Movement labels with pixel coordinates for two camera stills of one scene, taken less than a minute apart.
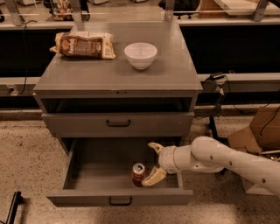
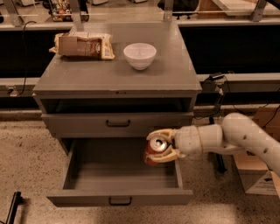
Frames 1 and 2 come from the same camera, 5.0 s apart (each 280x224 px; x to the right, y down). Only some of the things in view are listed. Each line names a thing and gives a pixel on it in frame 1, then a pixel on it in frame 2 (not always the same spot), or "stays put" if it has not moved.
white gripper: x=167 y=158 to x=187 y=140
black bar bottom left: x=17 y=199 stays put
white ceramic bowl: x=140 y=54 stays put
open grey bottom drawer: x=98 y=173 stays put
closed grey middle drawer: x=118 y=124 stays put
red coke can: x=138 y=173 to x=155 y=145
